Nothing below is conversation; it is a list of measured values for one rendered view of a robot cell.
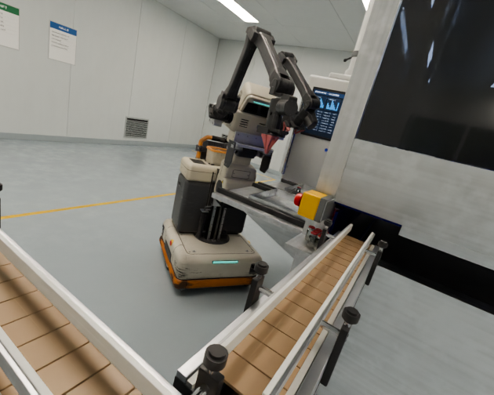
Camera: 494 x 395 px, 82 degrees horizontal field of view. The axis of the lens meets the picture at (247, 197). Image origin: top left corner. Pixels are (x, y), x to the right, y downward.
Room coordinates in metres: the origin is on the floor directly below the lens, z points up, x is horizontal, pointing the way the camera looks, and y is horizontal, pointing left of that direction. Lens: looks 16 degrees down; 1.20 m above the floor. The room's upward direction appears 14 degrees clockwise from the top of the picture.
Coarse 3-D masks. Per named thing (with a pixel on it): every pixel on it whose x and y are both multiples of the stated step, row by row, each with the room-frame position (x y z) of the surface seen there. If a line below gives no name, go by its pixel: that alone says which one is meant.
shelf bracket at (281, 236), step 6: (252, 216) 1.09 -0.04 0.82; (258, 222) 1.07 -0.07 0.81; (264, 222) 1.06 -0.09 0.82; (264, 228) 1.06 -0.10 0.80; (270, 228) 1.05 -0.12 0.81; (276, 228) 1.03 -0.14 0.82; (282, 228) 1.02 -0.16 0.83; (270, 234) 1.04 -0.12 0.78; (276, 234) 1.03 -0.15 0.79; (282, 234) 1.02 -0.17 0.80; (288, 234) 1.01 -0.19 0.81; (294, 234) 1.00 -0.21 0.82; (276, 240) 1.03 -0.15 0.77; (282, 240) 1.02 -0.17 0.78; (288, 240) 1.01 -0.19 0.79; (282, 246) 1.01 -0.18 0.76; (288, 252) 1.00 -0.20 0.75
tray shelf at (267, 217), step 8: (272, 184) 1.52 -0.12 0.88; (280, 184) 1.58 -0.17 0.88; (288, 184) 1.63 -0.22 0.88; (216, 192) 1.11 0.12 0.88; (240, 192) 1.20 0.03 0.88; (248, 192) 1.23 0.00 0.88; (256, 192) 1.27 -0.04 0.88; (224, 200) 1.06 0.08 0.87; (232, 200) 1.05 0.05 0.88; (240, 208) 1.02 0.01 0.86; (248, 208) 1.00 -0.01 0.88; (256, 208) 1.02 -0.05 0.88; (256, 216) 0.98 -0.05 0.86; (264, 216) 0.97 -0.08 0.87; (272, 216) 0.97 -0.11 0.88; (280, 224) 0.94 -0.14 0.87; (288, 224) 0.93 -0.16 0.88; (296, 232) 0.91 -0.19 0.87
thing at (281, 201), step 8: (264, 192) 1.17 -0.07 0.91; (272, 192) 1.25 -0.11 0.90; (280, 192) 1.28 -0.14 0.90; (256, 200) 1.05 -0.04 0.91; (264, 200) 1.16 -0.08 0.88; (272, 200) 1.19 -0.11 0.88; (280, 200) 1.22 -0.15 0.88; (288, 200) 1.26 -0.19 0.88; (280, 208) 1.00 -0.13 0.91; (288, 208) 1.12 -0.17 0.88; (296, 208) 1.15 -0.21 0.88; (296, 216) 0.97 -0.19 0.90
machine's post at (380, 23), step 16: (384, 0) 0.87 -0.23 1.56; (400, 0) 0.85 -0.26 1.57; (384, 16) 0.87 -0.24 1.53; (368, 32) 0.88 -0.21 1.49; (384, 32) 0.86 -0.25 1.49; (368, 48) 0.87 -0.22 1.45; (384, 48) 0.85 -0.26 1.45; (368, 64) 0.87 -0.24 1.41; (352, 80) 0.88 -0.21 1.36; (368, 80) 0.86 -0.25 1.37; (352, 96) 0.87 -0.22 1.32; (368, 96) 0.85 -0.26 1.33; (352, 112) 0.87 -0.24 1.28; (336, 128) 0.88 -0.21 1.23; (352, 128) 0.86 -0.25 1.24; (336, 144) 0.87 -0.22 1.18; (352, 144) 0.86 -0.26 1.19; (336, 160) 0.87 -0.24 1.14; (320, 176) 0.88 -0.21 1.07; (336, 176) 0.86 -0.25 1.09; (320, 192) 0.88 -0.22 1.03; (304, 224) 0.88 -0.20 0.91; (320, 224) 0.86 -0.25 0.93
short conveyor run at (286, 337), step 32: (352, 224) 0.81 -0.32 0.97; (320, 256) 0.53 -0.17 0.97; (352, 256) 0.66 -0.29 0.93; (256, 288) 0.37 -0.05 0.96; (288, 288) 0.39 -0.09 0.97; (320, 288) 0.47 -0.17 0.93; (352, 288) 0.49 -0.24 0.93; (256, 320) 0.30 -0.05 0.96; (288, 320) 0.36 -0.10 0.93; (320, 320) 0.32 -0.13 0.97; (352, 320) 0.31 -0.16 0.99; (256, 352) 0.29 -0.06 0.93; (288, 352) 0.30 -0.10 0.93; (320, 352) 0.31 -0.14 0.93; (192, 384) 0.22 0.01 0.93; (224, 384) 0.31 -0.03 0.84; (256, 384) 0.24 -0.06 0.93; (288, 384) 0.25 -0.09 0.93
